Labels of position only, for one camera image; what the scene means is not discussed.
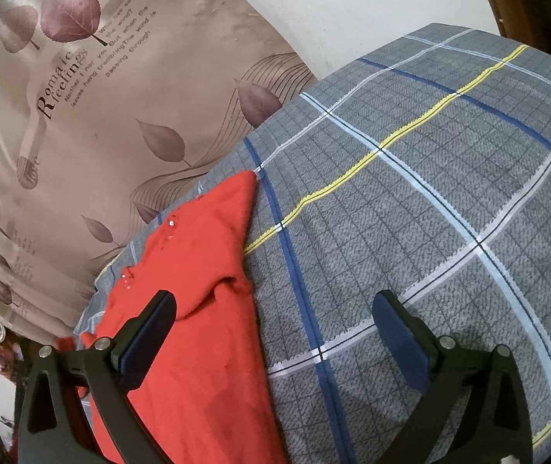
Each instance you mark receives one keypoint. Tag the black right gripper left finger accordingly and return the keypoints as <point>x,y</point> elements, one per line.
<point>53,427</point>

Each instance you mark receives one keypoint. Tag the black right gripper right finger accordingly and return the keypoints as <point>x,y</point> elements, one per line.
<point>495,423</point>

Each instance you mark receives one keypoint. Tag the red knit sweater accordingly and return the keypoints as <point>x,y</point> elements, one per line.
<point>206,397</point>

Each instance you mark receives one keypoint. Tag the grey plaid bed sheet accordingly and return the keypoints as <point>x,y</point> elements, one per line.
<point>423,168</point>

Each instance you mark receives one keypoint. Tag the beige leaf print curtain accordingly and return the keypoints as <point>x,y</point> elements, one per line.
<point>109,111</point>

